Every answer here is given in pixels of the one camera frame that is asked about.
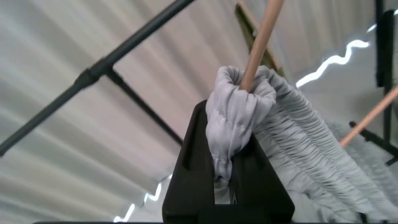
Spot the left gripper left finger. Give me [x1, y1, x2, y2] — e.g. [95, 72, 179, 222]
[162, 100, 215, 223]

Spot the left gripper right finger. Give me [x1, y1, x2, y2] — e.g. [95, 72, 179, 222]
[229, 133, 295, 223]

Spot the black clothes rack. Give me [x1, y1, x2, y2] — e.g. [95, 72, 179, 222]
[0, 0, 398, 166]

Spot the pale grey garment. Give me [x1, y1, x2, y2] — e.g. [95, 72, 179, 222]
[205, 65, 398, 223]

